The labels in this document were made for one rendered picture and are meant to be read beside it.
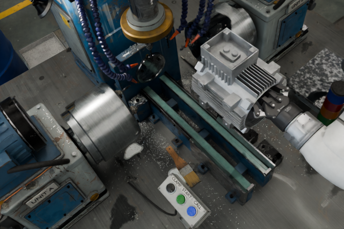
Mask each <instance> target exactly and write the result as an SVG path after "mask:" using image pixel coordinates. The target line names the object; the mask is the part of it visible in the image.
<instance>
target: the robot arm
mask: <svg viewBox="0 0 344 229"><path fill-rule="evenodd" d="M270 89H272V90H273V91H275V92H277V93H279V94H280V95H279V94H276V93H275V92H273V91H272V90H270ZM270 89H268V90H267V91H265V92H264V93H263V95H261V96H260V97H259V99H258V100H257V101H258V102H259V104H260V105H261V106H262V108H263V112H262V110H261V109H259V108H258V106H257V104H256V103H255V104H254V105H253V106H252V108H251V111H252V112H253V116H254V119H256V120H257V119H258V118H261V117H265V118H266V119H269V120H271V121H272V123H273V124H274V125H275V126H276V127H278V128H279V129H280V130H281V131H282V132H284V131H285V133H284V138H286V139H287V140H288V141H289V142H290V143H291V144H292V145H293V146H294V147H295V148H296V149H297V150H299V151H300V153H301V154H302V155H303V156H304V158H305V159H306V161H307V162H308V163H309V164H310V166H311V167H312V168H314V169H315V170H316V171H317V172H318V173H319V174H320V175H322V176H323V177H324V178H325V179H327V180H328V181H330V182H331V183H333V184H334V185H336V186H338V187H339V188H341V189H343V190H344V111H343V113H342V114H341V115H340V116H339V117H338V118H337V119H336V120H335V121H334V122H333V123H331V124H330V125H329V126H327V127H326V126H325V125H324V124H323V123H322V122H320V121H319V120H318V119H317V118H316V117H314V116H313V115H312V114H311V113H309V112H308V111H306V112H304V111H303V110H302V109H300V108H299V107H298V106H297V105H296V104H295V103H293V102H291V101H290V99H289V97H288V92H289V90H290V88H289V87H287V86H283V85H280V84H276V85H274V86H272V87H271V88H270ZM303 112H304V113H303Z"/></svg>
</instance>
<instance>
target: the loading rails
mask: <svg viewBox="0 0 344 229"><path fill-rule="evenodd" d="M159 81H160V85H161V90H162V93H163V94H164V95H165V96H166V97H167V98H168V99H169V100H168V101H167V102H165V101H164V100H163V99H161V98H160V97H159V96H158V95H157V94H156V93H155V92H154V91H153V90H152V89H151V88H150V87H149V86H147V87H145V88H144V89H140V90H141V93H142V95H143V96H144V97H145V98H146V99H147V100H148V102H149V106H150V109H151V112H152V113H153V114H152V115H150V116H149V117H148V118H149V120H150V121H151V122H152V123H153V124H156V123H157V122H158V121H159V120H160V121H161V122H162V123H163V124H164V125H165V126H166V127H167V128H168V129H169V130H170V131H171V132H172V133H173V134H174V135H175V136H176V137H175V138H174V139H173V140H172V141H171V142H172V143H173V144H174V145H175V146H176V147H177V148H179V147H180V146H181V145H182V144H184V145H185V146H186V147H187V148H188V149H189V150H190V151H191V154H192V156H193V157H194V158H195V159H196V160H197V161H198V162H199V163H200V164H199V165H198V166H197V169H198V170H199V171H200V172H201V173H202V174H203V175H204V174H205V173H206V172H207V171H208V172H209V173H210V174H211V175H212V176H213V177H214V178H215V179H216V180H217V181H218V182H219V183H220V184H221V185H222V186H223V187H224V188H225V189H226V190H227V191H228V193H227V194H226V195H225V198H226V199H227V200H228V201H229V202H230V203H231V204H233V203H234V202H235V201H238V202H239V203H240V204H241V205H242V206H243V205H244V204H245V203H246V202H247V201H248V200H249V199H251V198H252V193H253V188H254V184H251V183H250V182H249V181H248V180H247V179H246V178H245V177H244V175H245V174H246V173H248V174H249V175H250V176H251V177H252V178H253V179H254V180H255V181H256V182H257V183H258V184H260V185H261V186H262V187H263V186H264V185H265V184H267V183H268V182H269V181H270V180H271V178H272V175H273V172H274V168H275V164H274V163H273V162H272V161H271V160H269V159H268V158H267V157H266V156H264V155H263V154H262V153H261V152H260V151H259V150H258V149H257V148H255V147H254V146H253V145H252V144H251V143H250V142H249V141H248V140H246V139H245V138H244V137H243V136H242V135H241V134H240V133H239V132H237V131H236V130H235V129H234V128H231V129H228V128H227V127H226V126H225V125H224V124H223V118H222V117H220V116H218V117H217V116H216V115H215V114H213V113H212V112H211V111H210V110H209V109H208V108H205V107H203V106H202V105H201V104H200V103H199V100H198V99H197V98H195V97H194V96H193V95H192V94H191V93H190V92H189V91H188V90H186V89H185V88H184V87H183V86H182V85H181V84H180V83H179V82H177V81H176V80H175V79H174V78H173V77H172V76H171V75H170V74H169V73H167V72H166V71H165V72H164V74H163V75H162V76H161V77H159ZM178 108H179V109H180V110H181V111H182V112H183V113H184V114H185V115H186V116H187V117H189V118H190V119H191V120H192V121H193V122H194V123H195V124H196V125H197V126H198V127H199V128H200V129H201V131H199V132H198V133H197V132H196V131H195V130H194V129H193V128H192V127H191V126H190V125H189V124H188V123H187V122H186V121H185V120H183V119H182V118H181V117H180V116H179V115H178V114H177V113H176V112H175V111H176V110H177V109H178ZM209 139H212V140H213V141H214V142H215V143H216V144H217V145H218V146H219V147H220V148H221V149H222V150H224V151H225V152H226V153H227V154H228V155H229V156H230V157H231V158H232V159H233V160H234V161H235V162H236V163H237V165H236V166H235V167H233V166H232V165H231V164H230V163H229V162H228V161H227V160H226V159H224V158H223V157H222V156H221V155H220V154H219V153H218V152H217V151H216V150H215V149H214V148H213V147H212V146H211V145H210V144H209V143H208V142H207V141H208V140H209Z"/></svg>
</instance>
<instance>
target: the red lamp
mask: <svg viewBox="0 0 344 229"><path fill-rule="evenodd" d="M343 106H344V104H341V105H335V104H333V103H331V102H330V101H329V100H328V99H327V96H326V98H325V100H324V107H325V109H327V110H328V111H330V112H339V111H341V109H342V108H343Z"/></svg>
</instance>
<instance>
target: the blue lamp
mask: <svg viewBox="0 0 344 229"><path fill-rule="evenodd" d="M327 99H328V100H329V101H330V102H331V103H333V104H335V105H341V104H344V97H340V96H337V95H335V94H333V93H332V91H331V87H330V89H329V91H328V93H327Z"/></svg>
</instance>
